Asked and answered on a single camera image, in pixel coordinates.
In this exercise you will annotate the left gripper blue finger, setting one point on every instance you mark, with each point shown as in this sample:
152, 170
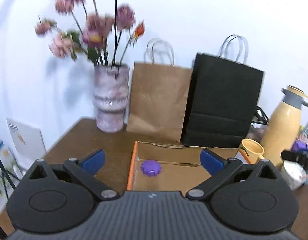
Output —
222, 171
83, 182

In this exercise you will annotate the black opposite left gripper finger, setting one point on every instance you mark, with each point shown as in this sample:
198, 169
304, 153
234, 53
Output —
300, 157

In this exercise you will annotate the purple plastic bag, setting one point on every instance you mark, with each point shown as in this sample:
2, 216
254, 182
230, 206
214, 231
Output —
301, 141

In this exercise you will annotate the white textured bowl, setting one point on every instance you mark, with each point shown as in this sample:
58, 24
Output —
293, 174

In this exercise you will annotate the yellow thermos jug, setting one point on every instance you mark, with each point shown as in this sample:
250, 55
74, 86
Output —
284, 125

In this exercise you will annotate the yellow ceramic mug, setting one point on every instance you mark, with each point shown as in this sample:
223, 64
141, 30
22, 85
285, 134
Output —
251, 151

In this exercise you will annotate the red cardboard box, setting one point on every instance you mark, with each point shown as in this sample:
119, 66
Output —
181, 167

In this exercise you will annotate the purple round lid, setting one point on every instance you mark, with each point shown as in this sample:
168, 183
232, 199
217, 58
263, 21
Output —
151, 168

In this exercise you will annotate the black paper bag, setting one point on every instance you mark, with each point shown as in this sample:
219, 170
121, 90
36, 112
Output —
222, 99

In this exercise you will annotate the pink mottled ceramic vase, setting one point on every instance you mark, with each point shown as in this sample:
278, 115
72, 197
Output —
110, 97

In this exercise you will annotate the brown paper bag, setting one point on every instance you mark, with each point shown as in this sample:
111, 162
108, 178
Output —
159, 93

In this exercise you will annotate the pink flower bouquet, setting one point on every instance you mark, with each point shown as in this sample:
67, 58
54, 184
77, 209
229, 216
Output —
92, 41

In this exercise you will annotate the white wall calendar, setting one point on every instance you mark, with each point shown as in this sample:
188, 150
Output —
25, 141

